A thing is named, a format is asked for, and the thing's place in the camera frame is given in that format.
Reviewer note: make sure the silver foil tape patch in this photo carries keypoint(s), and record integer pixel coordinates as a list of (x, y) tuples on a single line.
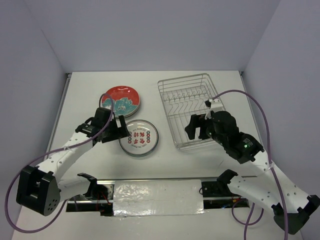
[(157, 198)]

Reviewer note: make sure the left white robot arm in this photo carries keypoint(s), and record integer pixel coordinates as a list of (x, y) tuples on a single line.
[(42, 187)]

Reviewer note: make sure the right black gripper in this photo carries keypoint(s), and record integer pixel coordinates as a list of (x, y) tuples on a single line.
[(195, 122)]

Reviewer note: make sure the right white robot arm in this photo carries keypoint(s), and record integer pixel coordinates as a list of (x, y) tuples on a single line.
[(290, 206)]

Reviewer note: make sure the steel wire dish rack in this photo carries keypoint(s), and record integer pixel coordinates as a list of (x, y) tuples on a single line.
[(181, 98)]

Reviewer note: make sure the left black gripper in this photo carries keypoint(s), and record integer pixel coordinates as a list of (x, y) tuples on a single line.
[(118, 133)]

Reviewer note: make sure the plain pale green plate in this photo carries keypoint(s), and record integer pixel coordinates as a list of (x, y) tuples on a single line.
[(133, 112)]

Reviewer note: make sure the white plate green rim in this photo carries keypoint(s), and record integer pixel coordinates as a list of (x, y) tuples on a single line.
[(137, 153)]

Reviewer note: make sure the metal base rail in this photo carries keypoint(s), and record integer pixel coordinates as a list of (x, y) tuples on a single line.
[(102, 203)]

